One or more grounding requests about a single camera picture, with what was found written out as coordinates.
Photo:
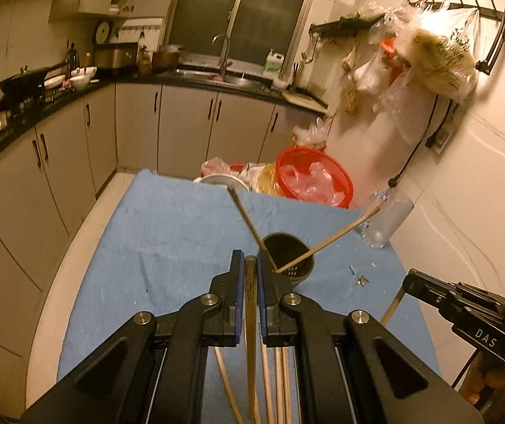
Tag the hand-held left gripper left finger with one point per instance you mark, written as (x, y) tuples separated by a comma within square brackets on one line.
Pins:
[(238, 300)]

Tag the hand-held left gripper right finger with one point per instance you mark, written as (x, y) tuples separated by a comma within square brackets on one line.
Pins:
[(260, 300)]

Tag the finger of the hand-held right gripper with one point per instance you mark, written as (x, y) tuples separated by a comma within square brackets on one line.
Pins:
[(429, 291)]

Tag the dark wooden chopstick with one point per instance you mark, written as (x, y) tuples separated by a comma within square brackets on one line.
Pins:
[(250, 282), (246, 218)]

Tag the black perforated utensil holder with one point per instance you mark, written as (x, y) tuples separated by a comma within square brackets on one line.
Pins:
[(288, 247)]

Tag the person's right hand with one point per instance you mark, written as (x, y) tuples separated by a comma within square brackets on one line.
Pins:
[(495, 373)]

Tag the blue towel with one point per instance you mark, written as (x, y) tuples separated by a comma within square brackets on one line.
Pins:
[(168, 238)]

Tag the yellow plastic bag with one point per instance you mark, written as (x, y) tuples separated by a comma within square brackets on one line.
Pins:
[(265, 179)]

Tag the crumpled clear plastic bag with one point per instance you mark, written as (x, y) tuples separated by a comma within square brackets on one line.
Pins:
[(314, 185)]

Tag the pink plastic bag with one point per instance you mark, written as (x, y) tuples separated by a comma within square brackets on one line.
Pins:
[(217, 167)]

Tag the red plastic basket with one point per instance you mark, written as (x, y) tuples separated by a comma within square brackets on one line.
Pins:
[(296, 159)]

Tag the translucent plastic bag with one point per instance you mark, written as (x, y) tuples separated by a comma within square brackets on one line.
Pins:
[(312, 134)]

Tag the grey lower kitchen cabinets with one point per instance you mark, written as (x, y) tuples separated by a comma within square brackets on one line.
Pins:
[(181, 128)]

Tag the cutting board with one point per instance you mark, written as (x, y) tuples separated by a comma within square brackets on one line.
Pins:
[(303, 99)]

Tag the steel sink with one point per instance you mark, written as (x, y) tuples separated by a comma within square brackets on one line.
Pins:
[(239, 80)]

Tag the counter chopstick cup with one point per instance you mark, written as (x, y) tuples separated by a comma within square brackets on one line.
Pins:
[(296, 81)]

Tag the clear plastic bags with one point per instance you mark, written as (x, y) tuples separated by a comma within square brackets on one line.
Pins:
[(376, 70)]

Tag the green detergent bottle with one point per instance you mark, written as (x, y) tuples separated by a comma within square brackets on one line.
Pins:
[(273, 65)]

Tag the large white plastic bag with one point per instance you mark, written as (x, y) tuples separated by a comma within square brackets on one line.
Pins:
[(442, 53)]

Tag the black kitchen countertop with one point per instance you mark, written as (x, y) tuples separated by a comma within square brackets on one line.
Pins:
[(146, 78)]

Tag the metal faucet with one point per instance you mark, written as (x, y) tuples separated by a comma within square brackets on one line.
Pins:
[(225, 59)]

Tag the hanging beige bundle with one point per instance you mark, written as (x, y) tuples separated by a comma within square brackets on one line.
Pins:
[(350, 59)]

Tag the copper pot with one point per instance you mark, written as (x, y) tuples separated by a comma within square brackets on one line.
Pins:
[(166, 59)]

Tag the brown glass bottle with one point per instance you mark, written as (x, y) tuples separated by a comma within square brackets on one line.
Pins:
[(143, 64)]

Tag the white bowl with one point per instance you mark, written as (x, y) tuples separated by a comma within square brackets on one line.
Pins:
[(79, 82), (86, 70)]

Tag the silver countertop appliance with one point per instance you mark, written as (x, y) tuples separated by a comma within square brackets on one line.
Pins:
[(113, 59)]

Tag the kitchen window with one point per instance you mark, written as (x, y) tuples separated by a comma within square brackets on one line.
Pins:
[(208, 4)]

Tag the black wok with lid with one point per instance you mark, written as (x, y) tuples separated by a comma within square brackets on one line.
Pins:
[(22, 83)]

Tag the wall power outlet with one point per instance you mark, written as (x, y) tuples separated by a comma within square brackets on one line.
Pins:
[(442, 134)]

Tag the black wall rack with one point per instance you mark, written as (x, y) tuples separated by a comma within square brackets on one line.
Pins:
[(332, 26)]

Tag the black hook rail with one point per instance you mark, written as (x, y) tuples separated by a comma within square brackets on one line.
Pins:
[(489, 11)]

